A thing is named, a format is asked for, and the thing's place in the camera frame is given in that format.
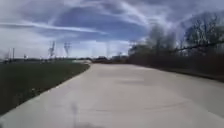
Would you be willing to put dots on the pale concrete path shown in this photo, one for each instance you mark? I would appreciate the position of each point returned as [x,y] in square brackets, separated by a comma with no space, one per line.
[126,96]

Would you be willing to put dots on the green grass field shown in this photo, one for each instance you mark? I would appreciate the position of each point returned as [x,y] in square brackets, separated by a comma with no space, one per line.
[30,80]

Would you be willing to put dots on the lattice pylon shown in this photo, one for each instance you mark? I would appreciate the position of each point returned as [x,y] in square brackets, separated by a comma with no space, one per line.
[67,48]
[52,49]

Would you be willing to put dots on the row of bare trees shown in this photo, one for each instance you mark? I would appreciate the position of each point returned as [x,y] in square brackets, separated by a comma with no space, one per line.
[186,40]

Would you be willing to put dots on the dark fence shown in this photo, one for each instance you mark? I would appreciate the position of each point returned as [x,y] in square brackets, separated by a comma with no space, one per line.
[180,63]

